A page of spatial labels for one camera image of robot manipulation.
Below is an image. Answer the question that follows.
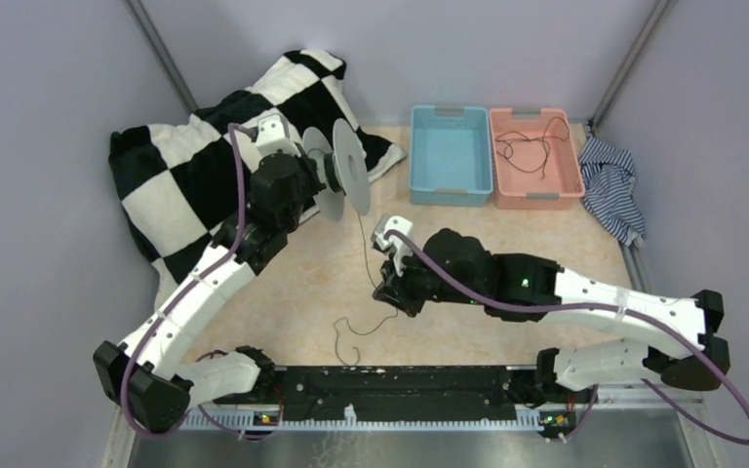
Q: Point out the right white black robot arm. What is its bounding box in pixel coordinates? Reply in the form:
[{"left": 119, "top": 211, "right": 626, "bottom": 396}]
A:
[{"left": 373, "top": 228, "right": 730, "bottom": 402}]

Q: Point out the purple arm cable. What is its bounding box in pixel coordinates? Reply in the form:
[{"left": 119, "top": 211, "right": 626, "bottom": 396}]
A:
[
  {"left": 383, "top": 229, "right": 749, "bottom": 447},
  {"left": 119, "top": 122, "right": 262, "bottom": 443}
]

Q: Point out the translucent white cable spool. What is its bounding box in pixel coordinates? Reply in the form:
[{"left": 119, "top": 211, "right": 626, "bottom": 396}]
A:
[{"left": 302, "top": 119, "right": 371, "bottom": 221}]

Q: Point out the right corner metal post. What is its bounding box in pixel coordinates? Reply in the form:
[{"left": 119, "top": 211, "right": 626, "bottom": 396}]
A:
[{"left": 587, "top": 0, "right": 678, "bottom": 135}]

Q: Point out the blue plastic bin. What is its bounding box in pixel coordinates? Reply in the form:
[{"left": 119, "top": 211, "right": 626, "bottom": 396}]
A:
[{"left": 409, "top": 105, "right": 493, "bottom": 208}]

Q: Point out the left corner metal post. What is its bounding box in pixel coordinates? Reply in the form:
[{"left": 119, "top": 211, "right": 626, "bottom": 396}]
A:
[{"left": 122, "top": 0, "right": 198, "bottom": 113}]

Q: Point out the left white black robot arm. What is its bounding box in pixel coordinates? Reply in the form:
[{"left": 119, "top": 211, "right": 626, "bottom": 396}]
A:
[{"left": 93, "top": 152, "right": 328, "bottom": 438}]

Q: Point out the corner metal post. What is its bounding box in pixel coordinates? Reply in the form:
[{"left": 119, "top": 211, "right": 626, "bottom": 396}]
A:
[
  {"left": 587, "top": 0, "right": 678, "bottom": 135},
  {"left": 122, "top": 0, "right": 198, "bottom": 113}
]

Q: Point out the blue white striped cloth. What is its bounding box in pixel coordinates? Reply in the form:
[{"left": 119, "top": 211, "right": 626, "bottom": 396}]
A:
[{"left": 578, "top": 136, "right": 646, "bottom": 247}]

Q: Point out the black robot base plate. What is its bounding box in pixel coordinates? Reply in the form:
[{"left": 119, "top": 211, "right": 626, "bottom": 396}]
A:
[{"left": 216, "top": 366, "right": 592, "bottom": 422}]

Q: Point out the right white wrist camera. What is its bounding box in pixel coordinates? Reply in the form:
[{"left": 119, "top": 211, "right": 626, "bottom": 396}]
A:
[{"left": 371, "top": 214, "right": 414, "bottom": 276}]

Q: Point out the aluminium frame rail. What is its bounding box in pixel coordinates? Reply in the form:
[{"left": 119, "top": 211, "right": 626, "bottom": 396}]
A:
[{"left": 99, "top": 365, "right": 725, "bottom": 468}]

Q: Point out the black white checkered pillow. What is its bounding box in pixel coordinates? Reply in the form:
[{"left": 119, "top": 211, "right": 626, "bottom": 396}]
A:
[{"left": 108, "top": 49, "right": 407, "bottom": 307}]

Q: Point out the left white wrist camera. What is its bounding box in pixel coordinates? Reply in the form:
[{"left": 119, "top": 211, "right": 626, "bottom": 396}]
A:
[{"left": 255, "top": 113, "right": 302, "bottom": 157}]

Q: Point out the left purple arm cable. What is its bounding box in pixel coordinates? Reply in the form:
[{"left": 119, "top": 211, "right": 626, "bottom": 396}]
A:
[{"left": 119, "top": 122, "right": 262, "bottom": 443}]

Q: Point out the pink plastic bin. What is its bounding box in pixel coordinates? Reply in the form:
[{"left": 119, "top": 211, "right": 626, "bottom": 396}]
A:
[{"left": 489, "top": 108, "right": 585, "bottom": 211}]

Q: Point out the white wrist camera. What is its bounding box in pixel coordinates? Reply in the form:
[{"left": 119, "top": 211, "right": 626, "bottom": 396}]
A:
[
  {"left": 255, "top": 113, "right": 302, "bottom": 157},
  {"left": 371, "top": 214, "right": 414, "bottom": 276}
]

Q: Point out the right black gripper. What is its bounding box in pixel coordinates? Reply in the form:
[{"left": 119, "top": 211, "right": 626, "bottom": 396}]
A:
[{"left": 373, "top": 242, "right": 485, "bottom": 319}]

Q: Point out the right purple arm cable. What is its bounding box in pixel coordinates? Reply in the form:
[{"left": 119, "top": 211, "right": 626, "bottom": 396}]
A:
[{"left": 383, "top": 229, "right": 749, "bottom": 447}]

